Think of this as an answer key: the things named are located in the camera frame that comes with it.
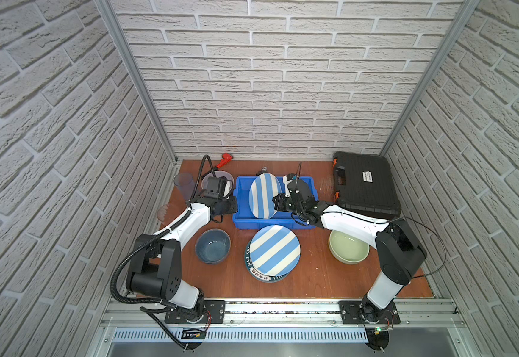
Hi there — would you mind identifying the blue white striped plate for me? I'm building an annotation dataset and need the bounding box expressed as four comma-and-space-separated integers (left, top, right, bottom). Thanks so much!
248, 173, 281, 220

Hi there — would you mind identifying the green rim lettered plate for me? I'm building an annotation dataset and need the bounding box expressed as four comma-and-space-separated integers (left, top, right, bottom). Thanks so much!
244, 247, 288, 284

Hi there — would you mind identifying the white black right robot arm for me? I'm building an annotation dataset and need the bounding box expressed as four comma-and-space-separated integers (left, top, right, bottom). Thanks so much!
273, 190, 427, 311

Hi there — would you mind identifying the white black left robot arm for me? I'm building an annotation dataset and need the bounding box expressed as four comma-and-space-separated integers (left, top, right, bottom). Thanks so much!
126, 196, 238, 316

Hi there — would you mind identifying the blue plastic bin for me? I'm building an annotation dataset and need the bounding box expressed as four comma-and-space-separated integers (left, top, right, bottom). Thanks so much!
232, 176, 315, 231

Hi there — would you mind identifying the lilac ceramic bowl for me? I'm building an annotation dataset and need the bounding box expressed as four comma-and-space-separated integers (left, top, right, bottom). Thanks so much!
201, 170, 234, 197

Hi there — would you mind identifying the dark blue ceramic bowl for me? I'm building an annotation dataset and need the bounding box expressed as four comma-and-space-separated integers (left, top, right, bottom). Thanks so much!
195, 229, 231, 265

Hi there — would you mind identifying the frosted tall plastic tumbler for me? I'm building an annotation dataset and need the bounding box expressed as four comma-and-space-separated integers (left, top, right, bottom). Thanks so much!
173, 173, 195, 201

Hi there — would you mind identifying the red black hand tool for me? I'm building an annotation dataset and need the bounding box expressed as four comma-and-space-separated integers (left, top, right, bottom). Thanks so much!
200, 153, 234, 179

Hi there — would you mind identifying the clear glass cup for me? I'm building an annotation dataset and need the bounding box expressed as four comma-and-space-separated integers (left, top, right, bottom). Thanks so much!
156, 202, 185, 225

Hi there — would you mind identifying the light green ceramic bowl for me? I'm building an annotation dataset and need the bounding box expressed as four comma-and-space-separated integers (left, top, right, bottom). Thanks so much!
328, 231, 370, 265

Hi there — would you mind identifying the small grey black device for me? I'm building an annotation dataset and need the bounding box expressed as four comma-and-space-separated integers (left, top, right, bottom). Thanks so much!
256, 167, 268, 176

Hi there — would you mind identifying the black plastic tool case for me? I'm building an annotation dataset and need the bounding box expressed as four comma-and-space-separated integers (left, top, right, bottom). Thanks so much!
332, 152, 401, 220

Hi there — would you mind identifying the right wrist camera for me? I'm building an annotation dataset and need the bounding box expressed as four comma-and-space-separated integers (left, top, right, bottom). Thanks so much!
283, 173, 312, 198

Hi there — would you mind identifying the left robot arm base plate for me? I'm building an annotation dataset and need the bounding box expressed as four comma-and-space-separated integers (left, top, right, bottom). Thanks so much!
164, 299, 226, 324

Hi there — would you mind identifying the aluminium mounting rail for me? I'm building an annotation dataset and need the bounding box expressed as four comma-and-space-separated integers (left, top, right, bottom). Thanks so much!
100, 297, 461, 331

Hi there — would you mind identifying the right robot arm base plate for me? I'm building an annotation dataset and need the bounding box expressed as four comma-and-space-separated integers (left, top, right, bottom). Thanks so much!
338, 300, 401, 325

